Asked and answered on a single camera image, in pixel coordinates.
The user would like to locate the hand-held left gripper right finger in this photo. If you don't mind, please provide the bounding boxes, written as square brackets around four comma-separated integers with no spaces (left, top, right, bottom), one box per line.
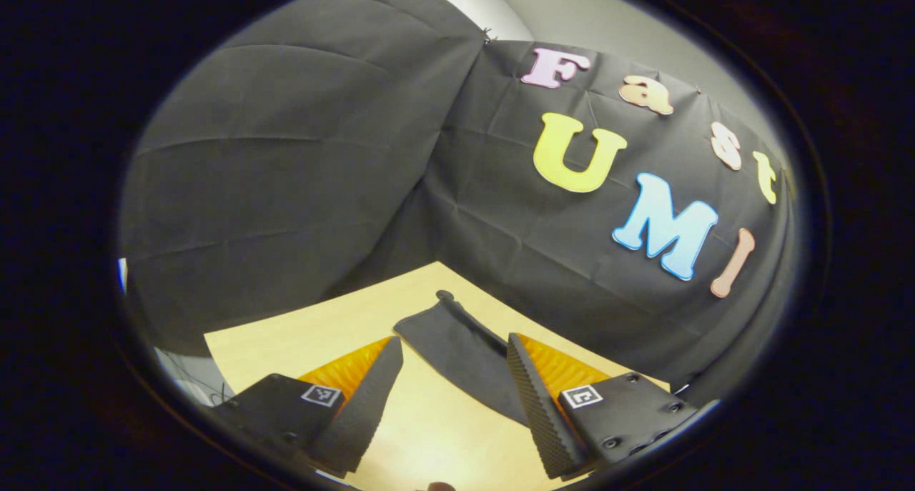
[506,332,698,482]

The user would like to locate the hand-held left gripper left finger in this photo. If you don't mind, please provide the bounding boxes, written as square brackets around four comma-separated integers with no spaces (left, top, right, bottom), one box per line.
[211,336,405,479]

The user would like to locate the black backdrop cloth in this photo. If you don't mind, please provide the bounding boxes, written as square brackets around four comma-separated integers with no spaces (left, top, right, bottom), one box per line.
[118,0,794,406]

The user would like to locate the dark grey jeans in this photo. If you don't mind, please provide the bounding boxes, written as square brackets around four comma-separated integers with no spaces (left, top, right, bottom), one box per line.
[393,289,533,427]

